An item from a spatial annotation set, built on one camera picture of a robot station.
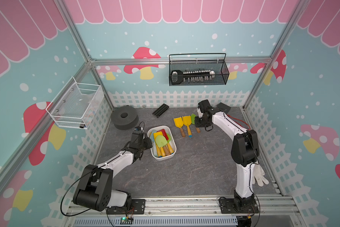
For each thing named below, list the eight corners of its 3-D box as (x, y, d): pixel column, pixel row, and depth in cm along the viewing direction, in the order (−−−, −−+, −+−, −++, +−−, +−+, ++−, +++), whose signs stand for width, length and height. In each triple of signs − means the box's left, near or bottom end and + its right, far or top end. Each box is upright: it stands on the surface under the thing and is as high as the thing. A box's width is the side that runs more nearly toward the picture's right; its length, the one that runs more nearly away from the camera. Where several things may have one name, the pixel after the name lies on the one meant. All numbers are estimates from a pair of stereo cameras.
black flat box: (216, 106, 125) (217, 105, 123) (219, 103, 128) (220, 101, 126) (227, 113, 120) (228, 111, 118) (231, 109, 123) (231, 107, 121)
